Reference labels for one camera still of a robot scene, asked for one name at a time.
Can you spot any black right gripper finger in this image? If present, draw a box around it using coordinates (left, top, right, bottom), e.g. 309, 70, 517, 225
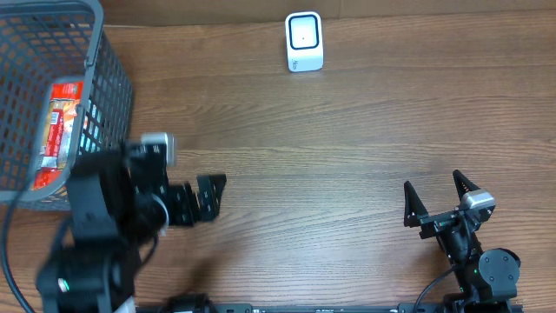
403, 181, 429, 228
453, 170, 480, 200

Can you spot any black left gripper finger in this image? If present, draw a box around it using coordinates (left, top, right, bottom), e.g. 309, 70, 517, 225
197, 174, 227, 222
169, 183, 196, 226

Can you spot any white barcode scanner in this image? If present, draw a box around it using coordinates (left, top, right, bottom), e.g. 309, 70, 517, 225
284, 11, 324, 72

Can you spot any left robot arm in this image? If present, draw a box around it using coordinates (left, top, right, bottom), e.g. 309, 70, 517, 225
36, 143, 227, 312

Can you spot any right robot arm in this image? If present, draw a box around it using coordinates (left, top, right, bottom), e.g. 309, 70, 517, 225
403, 170, 522, 312

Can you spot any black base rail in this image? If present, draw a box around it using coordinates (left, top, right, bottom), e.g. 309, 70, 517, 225
136, 303, 524, 313

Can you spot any orange red noodle packet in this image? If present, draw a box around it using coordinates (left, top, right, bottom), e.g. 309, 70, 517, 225
31, 81, 83, 190

